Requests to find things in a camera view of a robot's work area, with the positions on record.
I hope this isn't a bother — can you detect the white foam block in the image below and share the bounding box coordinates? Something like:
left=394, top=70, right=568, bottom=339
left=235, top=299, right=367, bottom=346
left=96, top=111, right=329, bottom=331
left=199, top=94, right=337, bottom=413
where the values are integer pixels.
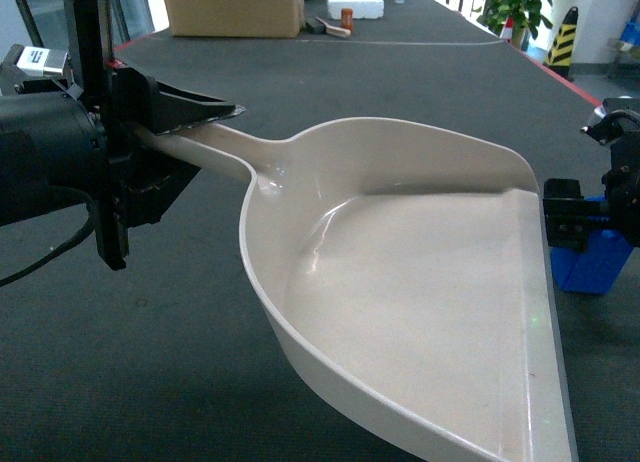
left=326, top=0, right=385, bottom=20

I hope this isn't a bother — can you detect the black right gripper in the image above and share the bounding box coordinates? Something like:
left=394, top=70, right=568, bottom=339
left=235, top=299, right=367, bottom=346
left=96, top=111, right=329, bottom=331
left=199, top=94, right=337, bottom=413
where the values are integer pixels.
left=543, top=97, right=639, bottom=252

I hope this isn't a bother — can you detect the black cable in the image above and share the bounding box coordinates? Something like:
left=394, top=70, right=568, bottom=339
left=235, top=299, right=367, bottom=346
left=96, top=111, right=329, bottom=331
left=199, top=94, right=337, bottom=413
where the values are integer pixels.
left=0, top=186, right=99, bottom=289

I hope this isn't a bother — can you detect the wooden handled brush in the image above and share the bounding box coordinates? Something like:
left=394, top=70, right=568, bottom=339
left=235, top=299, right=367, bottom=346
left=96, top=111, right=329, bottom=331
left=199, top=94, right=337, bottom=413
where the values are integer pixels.
left=305, top=17, right=352, bottom=39

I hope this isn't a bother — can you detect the beige plastic dustpan tray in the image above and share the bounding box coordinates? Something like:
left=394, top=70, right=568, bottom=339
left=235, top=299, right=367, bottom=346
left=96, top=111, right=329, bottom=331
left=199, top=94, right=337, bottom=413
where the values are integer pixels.
left=139, top=117, right=577, bottom=461

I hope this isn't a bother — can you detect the green potted plant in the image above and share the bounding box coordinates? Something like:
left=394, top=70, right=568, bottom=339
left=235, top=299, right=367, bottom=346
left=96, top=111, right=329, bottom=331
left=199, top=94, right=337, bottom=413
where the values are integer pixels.
left=474, top=0, right=554, bottom=39

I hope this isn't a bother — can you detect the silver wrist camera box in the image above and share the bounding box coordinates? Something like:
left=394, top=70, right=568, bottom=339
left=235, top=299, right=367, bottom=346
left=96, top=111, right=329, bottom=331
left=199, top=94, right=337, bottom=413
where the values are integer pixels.
left=16, top=46, right=68, bottom=77

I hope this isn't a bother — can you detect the orange small bottle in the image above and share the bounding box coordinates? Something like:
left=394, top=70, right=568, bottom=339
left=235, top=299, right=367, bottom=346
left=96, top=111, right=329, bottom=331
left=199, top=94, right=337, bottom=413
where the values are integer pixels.
left=341, top=8, right=353, bottom=31

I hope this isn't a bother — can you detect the blue plastic part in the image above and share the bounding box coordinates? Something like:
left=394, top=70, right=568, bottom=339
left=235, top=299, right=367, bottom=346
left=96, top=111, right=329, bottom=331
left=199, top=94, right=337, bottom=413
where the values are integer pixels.
left=543, top=196, right=634, bottom=295

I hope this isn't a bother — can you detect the large cardboard box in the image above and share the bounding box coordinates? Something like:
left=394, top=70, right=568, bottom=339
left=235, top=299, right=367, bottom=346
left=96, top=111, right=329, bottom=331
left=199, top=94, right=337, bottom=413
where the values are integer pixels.
left=164, top=0, right=304, bottom=38

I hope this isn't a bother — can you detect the yellow black striped bollard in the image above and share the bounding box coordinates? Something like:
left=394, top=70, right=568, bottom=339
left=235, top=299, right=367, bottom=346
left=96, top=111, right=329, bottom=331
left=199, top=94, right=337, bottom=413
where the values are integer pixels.
left=543, top=6, right=579, bottom=81

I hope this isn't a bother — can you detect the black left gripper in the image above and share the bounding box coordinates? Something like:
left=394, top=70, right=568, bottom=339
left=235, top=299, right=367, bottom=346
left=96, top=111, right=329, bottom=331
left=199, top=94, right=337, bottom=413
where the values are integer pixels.
left=69, top=0, right=246, bottom=271

